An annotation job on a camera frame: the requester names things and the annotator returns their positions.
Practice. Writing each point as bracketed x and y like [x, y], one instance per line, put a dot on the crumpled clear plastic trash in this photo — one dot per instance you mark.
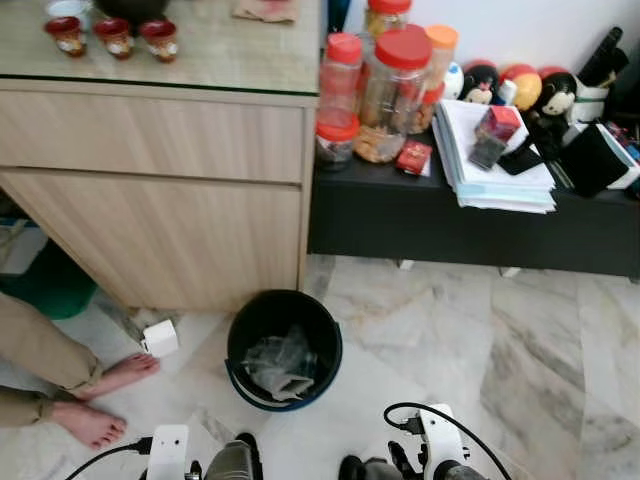
[280, 365]

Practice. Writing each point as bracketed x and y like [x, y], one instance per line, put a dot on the black round rubbish bin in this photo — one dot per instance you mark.
[330, 350]

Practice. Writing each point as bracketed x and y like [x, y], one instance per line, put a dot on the robot right leg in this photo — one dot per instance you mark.
[370, 470]

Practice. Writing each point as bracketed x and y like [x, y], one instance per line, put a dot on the robot leg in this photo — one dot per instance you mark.
[232, 462]
[370, 470]

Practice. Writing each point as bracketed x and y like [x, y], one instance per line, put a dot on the robot left leg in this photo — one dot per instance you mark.
[232, 462]

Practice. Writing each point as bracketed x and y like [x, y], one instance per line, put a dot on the person's bare foot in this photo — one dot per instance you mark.
[88, 423]
[120, 376]

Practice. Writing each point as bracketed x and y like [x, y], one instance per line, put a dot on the small white box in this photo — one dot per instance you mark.
[160, 339]

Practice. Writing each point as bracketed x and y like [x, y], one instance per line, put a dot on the person's khaki trouser leg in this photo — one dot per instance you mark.
[40, 345]
[22, 406]

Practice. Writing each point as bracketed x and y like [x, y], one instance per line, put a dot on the dark green round container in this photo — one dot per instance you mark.
[50, 285]

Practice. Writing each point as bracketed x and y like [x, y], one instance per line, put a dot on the low black cabinet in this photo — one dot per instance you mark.
[420, 225]

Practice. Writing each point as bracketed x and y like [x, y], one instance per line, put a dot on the light wooden cabinet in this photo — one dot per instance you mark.
[150, 210]

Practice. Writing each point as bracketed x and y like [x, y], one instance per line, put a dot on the stack of white papers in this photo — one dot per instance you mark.
[500, 192]

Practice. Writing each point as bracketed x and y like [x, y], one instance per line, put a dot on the small red box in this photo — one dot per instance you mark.
[414, 158]

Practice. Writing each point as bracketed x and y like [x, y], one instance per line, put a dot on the flat black wallet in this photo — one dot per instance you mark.
[522, 158]

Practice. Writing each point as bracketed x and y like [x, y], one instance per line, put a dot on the red-top clear box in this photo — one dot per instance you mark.
[495, 135]

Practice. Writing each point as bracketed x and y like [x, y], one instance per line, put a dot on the black box with white edge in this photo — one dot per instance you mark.
[595, 158]

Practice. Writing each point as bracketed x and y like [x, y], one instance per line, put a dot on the large red-lid snack jar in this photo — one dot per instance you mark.
[393, 100]

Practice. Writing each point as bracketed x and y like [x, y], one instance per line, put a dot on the slim red-lid plastic jar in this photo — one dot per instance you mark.
[338, 90]

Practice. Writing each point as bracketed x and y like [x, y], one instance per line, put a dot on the black-haired doll figure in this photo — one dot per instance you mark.
[481, 82]

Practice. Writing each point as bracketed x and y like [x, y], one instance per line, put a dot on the black white doll figure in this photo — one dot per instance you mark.
[556, 100]

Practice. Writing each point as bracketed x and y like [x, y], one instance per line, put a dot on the orange yellow doll figure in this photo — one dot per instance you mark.
[522, 87]

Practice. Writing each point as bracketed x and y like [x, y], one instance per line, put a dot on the orange-lid plastic jar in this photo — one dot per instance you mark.
[440, 60]

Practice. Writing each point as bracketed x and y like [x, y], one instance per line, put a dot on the small red patterned cup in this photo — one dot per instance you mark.
[113, 37]
[160, 40]
[66, 35]

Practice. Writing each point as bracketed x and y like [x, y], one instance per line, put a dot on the black remote control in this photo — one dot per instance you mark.
[602, 58]

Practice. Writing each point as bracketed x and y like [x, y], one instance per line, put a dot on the dark round bowl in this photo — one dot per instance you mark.
[132, 9]

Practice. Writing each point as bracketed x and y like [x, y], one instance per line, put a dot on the pinkish paper sheet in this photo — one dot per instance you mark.
[265, 10]

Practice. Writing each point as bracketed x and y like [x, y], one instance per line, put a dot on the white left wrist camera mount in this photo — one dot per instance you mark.
[168, 452]

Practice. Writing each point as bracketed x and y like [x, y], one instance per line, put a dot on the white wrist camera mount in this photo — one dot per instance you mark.
[168, 452]
[440, 435]

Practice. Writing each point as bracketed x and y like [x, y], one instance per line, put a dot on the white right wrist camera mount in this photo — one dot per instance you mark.
[440, 435]

